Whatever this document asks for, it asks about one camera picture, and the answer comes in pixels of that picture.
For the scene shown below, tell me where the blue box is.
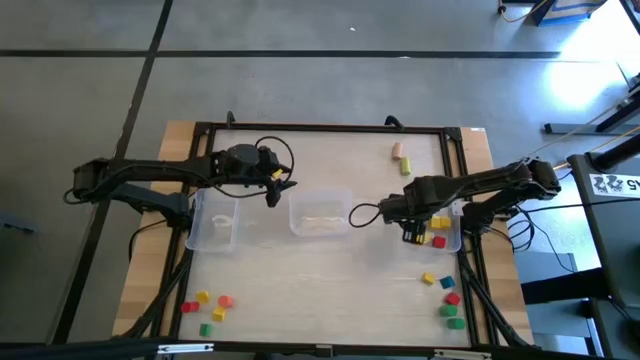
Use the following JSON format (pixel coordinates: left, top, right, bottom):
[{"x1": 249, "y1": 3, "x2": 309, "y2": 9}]
[{"x1": 529, "y1": 0, "x2": 609, "y2": 27}]

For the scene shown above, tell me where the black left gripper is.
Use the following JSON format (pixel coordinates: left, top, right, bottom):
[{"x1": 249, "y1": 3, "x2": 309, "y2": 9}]
[{"x1": 222, "y1": 143, "x2": 299, "y2": 209}]

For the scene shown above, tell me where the black base cable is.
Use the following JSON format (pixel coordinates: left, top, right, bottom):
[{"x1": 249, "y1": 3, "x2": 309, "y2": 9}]
[{"x1": 127, "y1": 219, "x2": 169, "y2": 262}]

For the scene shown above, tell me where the clear plastic bin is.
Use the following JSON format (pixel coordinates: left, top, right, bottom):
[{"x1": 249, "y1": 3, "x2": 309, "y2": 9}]
[
  {"x1": 288, "y1": 188, "x2": 355, "y2": 239},
  {"x1": 184, "y1": 187, "x2": 241, "y2": 254},
  {"x1": 397, "y1": 199, "x2": 462, "y2": 254}
]

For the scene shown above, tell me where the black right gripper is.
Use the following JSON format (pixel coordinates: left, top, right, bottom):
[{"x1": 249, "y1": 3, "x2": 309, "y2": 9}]
[{"x1": 378, "y1": 175, "x2": 454, "y2": 246}]

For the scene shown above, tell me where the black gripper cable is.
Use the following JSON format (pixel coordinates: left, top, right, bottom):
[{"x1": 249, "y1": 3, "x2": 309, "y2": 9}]
[
  {"x1": 253, "y1": 135, "x2": 296, "y2": 177},
  {"x1": 348, "y1": 202, "x2": 386, "y2": 229}
]

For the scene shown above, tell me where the grey floor bar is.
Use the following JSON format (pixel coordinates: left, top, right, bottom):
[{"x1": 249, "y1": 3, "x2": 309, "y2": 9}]
[{"x1": 543, "y1": 122, "x2": 640, "y2": 136}]

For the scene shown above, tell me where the white marker tag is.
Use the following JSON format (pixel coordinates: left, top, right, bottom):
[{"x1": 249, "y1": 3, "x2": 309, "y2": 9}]
[{"x1": 589, "y1": 173, "x2": 640, "y2": 197}]

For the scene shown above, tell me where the black aluminium table frame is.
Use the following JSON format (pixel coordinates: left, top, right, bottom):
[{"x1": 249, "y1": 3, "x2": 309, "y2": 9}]
[{"x1": 122, "y1": 119, "x2": 536, "y2": 351}]

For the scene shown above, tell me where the silver metal bracket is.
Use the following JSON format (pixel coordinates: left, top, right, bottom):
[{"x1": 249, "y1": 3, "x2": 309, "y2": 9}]
[
  {"x1": 157, "y1": 342, "x2": 215, "y2": 354},
  {"x1": 433, "y1": 348, "x2": 494, "y2": 360}
]

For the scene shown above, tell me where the black camera mount beam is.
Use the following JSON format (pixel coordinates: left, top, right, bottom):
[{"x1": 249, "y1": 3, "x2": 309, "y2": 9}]
[{"x1": 0, "y1": 338, "x2": 640, "y2": 360}]

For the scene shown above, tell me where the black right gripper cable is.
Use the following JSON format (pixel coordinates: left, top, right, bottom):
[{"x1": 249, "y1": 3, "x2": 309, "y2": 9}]
[{"x1": 348, "y1": 202, "x2": 386, "y2": 229}]

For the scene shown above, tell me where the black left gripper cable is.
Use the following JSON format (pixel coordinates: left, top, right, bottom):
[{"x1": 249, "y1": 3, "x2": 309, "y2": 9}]
[{"x1": 253, "y1": 135, "x2": 296, "y2": 177}]

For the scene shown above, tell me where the black equipment stand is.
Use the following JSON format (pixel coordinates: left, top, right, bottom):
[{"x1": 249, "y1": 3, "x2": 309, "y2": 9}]
[{"x1": 567, "y1": 132, "x2": 640, "y2": 309}]

